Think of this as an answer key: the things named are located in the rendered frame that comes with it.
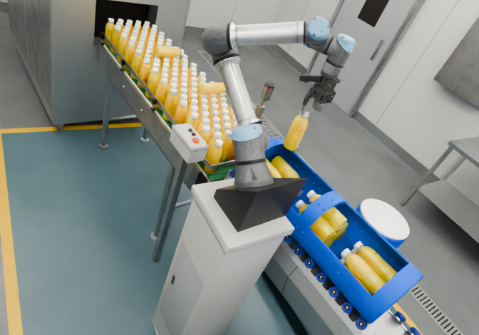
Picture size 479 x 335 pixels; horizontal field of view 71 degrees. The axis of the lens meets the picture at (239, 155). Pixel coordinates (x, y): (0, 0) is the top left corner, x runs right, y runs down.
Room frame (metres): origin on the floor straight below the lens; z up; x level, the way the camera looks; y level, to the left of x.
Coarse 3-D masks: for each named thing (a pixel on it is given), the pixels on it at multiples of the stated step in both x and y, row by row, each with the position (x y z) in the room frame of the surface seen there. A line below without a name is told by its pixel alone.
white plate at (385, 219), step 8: (368, 200) 1.54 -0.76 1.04; (376, 200) 1.58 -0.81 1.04; (368, 208) 1.48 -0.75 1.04; (376, 208) 1.51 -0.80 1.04; (384, 208) 1.53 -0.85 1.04; (392, 208) 1.56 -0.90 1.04; (368, 216) 1.41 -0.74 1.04; (376, 216) 1.44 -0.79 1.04; (384, 216) 1.47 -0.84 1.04; (392, 216) 1.49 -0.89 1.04; (400, 216) 1.52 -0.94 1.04; (376, 224) 1.38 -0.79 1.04; (384, 224) 1.40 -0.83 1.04; (392, 224) 1.43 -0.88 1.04; (400, 224) 1.45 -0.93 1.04; (384, 232) 1.33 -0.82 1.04; (392, 232) 1.36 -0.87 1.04; (400, 232) 1.38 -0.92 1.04; (408, 232) 1.41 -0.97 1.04
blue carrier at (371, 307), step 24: (336, 192) 1.24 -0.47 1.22; (288, 216) 1.11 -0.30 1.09; (312, 216) 1.08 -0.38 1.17; (360, 216) 1.16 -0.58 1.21; (312, 240) 1.02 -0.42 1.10; (336, 240) 1.19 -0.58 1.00; (360, 240) 1.17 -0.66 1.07; (384, 240) 1.07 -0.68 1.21; (336, 264) 0.93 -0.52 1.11; (408, 264) 0.96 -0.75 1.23; (360, 288) 0.86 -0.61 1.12; (384, 288) 0.85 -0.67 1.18; (408, 288) 0.86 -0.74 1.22; (360, 312) 0.84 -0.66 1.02; (384, 312) 0.80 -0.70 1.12
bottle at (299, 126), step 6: (294, 120) 1.38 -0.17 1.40; (300, 120) 1.37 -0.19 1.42; (306, 120) 1.37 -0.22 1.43; (294, 126) 1.36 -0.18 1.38; (300, 126) 1.36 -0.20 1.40; (306, 126) 1.37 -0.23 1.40; (288, 132) 1.39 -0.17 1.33; (294, 132) 1.36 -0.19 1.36; (300, 132) 1.36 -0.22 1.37; (288, 138) 1.37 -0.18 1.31; (294, 138) 1.36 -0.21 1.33; (300, 138) 1.37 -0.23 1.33; (288, 144) 1.37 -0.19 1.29; (294, 144) 1.36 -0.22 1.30
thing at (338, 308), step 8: (288, 248) 1.09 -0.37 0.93; (296, 256) 1.06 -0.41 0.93; (304, 264) 1.03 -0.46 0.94; (304, 272) 1.00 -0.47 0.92; (312, 280) 0.98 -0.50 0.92; (320, 288) 0.95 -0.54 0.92; (328, 296) 0.93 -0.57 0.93; (336, 304) 0.90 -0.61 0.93; (336, 312) 0.87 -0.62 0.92; (344, 312) 0.87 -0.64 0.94; (344, 320) 0.85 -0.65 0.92; (352, 328) 0.83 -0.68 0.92
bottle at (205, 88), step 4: (200, 84) 1.86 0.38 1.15; (204, 84) 1.84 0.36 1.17; (208, 84) 1.86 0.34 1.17; (212, 84) 1.88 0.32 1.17; (216, 84) 1.90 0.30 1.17; (220, 84) 1.92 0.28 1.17; (200, 88) 1.85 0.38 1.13; (204, 88) 1.84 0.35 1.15; (208, 88) 1.84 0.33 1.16; (212, 88) 1.86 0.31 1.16; (216, 88) 1.88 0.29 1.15; (220, 88) 1.91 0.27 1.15; (224, 88) 1.93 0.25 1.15; (200, 92) 1.85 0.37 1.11; (204, 92) 1.83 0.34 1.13; (208, 92) 1.84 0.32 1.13; (212, 92) 1.86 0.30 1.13; (216, 92) 1.89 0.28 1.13; (220, 92) 1.91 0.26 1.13
